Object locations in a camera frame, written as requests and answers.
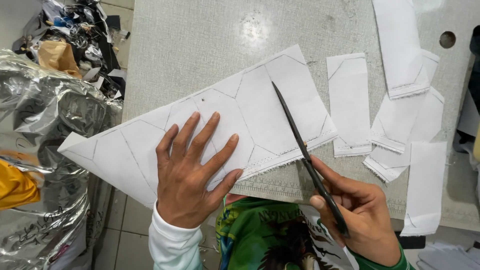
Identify person's right hand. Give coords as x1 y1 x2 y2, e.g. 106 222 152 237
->
310 155 402 267

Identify person's left hand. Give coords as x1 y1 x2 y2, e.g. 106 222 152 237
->
155 111 245 230

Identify large white marked fabric sheet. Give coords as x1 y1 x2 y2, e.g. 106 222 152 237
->
57 44 338 209

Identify black scissors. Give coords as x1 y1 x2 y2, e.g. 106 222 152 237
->
271 81 351 239

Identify black flat object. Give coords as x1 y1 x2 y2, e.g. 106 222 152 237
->
394 230 427 250

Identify white frayed fabric piece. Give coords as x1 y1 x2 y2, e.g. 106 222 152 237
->
362 144 412 183

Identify plain white fabric strip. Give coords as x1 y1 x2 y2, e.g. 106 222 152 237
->
400 141 448 237

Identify green printed shirt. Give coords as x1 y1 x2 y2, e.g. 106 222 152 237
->
215 194 361 270

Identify stack of white cloth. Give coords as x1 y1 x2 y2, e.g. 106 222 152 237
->
417 242 480 270

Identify white pointed fabric piece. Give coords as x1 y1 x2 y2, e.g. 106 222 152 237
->
370 87 445 154

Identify white rectangular fabric piece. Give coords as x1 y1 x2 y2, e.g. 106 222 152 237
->
326 52 373 157

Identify crumpled silver foil sheet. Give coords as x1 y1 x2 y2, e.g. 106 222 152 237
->
0 48 124 270

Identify orange cloth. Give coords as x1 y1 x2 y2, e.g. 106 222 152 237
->
0 150 42 211

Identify small white fabric piece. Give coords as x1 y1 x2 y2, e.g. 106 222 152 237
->
414 49 440 89

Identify long white fabric piece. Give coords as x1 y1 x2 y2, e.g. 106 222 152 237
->
372 0 431 100

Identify dark cloth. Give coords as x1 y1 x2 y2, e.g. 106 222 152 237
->
469 25 480 113

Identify heap of fabric scraps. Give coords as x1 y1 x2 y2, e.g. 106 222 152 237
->
11 0 132 100

